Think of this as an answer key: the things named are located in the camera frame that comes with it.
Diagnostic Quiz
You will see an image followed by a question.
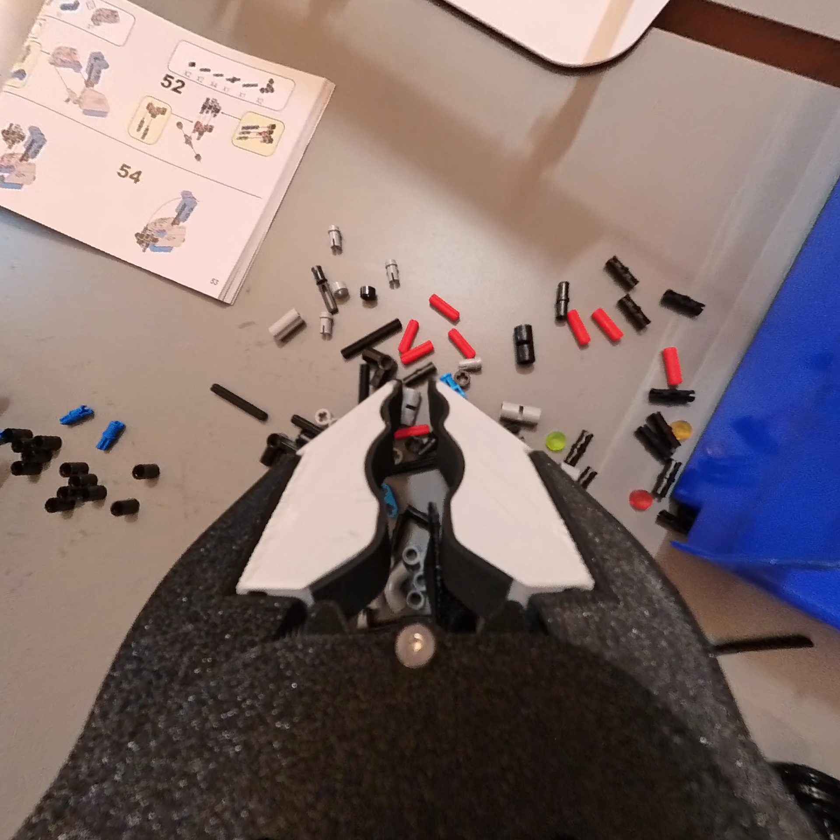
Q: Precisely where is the instruction booklet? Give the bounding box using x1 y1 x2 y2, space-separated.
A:
0 0 337 306

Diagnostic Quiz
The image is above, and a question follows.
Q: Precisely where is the pile of small brick parts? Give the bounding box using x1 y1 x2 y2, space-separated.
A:
210 223 815 657

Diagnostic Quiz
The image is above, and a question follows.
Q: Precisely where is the blue plastic bin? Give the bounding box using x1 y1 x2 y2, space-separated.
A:
669 197 840 631

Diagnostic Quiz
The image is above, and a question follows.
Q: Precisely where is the black brick connector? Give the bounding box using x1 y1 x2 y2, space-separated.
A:
10 427 63 476
45 462 109 514

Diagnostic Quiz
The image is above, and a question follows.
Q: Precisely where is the black toy wheel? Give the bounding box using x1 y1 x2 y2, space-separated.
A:
764 761 840 840

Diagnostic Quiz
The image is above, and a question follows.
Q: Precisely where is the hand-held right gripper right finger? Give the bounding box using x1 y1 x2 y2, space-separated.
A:
427 379 597 592

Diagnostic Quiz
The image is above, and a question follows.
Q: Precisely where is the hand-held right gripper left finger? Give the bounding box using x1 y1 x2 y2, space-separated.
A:
236 381 401 599

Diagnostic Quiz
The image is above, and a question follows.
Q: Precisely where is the grey desk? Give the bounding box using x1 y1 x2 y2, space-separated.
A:
0 0 840 840

